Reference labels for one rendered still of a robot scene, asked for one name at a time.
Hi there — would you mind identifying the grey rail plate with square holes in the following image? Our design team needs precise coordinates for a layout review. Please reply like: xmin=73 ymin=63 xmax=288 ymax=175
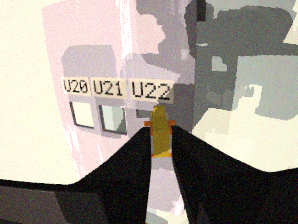
xmin=41 ymin=0 xmax=206 ymax=216

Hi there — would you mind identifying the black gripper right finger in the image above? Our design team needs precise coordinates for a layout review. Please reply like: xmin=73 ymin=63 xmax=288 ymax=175
xmin=172 ymin=125 xmax=298 ymax=224

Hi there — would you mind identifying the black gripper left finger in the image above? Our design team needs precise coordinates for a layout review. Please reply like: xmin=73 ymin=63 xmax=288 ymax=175
xmin=0 ymin=127 xmax=152 ymax=224

